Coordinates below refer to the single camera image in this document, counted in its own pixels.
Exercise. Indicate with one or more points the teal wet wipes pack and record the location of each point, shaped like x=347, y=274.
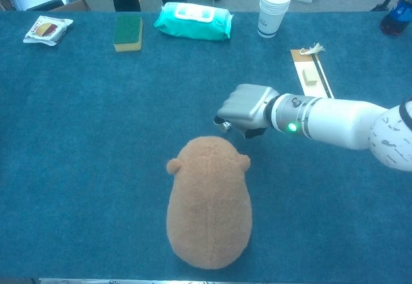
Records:
x=193, y=24

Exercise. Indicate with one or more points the white die black pips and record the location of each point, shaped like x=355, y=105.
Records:
x=227, y=125

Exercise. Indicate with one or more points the brown plush toy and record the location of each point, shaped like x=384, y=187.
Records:
x=209, y=206

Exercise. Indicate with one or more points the white snack packet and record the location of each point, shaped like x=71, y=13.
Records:
x=46, y=30

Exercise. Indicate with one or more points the orange white card package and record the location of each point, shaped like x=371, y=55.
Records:
x=297, y=62

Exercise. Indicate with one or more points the beige eraser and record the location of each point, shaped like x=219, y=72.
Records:
x=310, y=77

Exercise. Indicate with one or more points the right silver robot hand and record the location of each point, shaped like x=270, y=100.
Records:
x=248, y=103

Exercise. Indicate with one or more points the white paper cup stack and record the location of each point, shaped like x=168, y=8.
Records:
x=273, y=10

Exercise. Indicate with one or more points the green yellow sponge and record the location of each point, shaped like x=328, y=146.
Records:
x=128, y=33

